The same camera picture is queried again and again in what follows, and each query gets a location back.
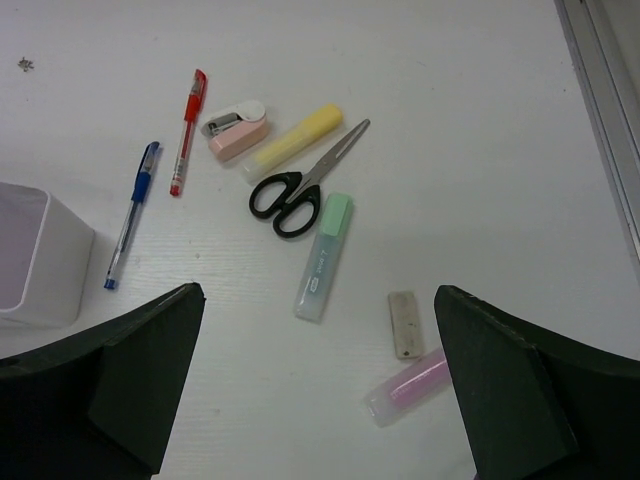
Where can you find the black handled scissors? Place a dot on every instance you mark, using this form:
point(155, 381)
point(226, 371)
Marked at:
point(301, 188)

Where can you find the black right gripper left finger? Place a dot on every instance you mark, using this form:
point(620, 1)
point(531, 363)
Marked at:
point(101, 404)

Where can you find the beige eraser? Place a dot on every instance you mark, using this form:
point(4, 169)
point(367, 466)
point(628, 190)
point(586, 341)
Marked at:
point(406, 325)

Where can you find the green highlighter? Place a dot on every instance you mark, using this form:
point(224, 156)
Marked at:
point(320, 270)

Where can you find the aluminium right side rail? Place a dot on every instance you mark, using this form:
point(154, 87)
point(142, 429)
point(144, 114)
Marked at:
point(603, 41)

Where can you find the red gel pen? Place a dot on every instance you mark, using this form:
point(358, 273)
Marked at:
point(193, 108)

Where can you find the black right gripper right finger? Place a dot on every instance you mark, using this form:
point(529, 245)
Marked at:
point(536, 404)

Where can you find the yellow highlighter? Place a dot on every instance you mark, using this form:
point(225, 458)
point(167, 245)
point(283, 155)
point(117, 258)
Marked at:
point(285, 146)

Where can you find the pink white mini stapler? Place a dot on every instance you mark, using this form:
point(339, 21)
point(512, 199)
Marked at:
point(235, 129)

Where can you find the white divided organizer right box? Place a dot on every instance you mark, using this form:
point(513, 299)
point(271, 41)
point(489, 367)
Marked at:
point(45, 254)

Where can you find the blue gel pen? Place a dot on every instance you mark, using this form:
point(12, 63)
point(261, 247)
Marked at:
point(141, 186)

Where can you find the purple highlighter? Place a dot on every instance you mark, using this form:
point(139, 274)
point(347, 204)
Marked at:
point(404, 391)

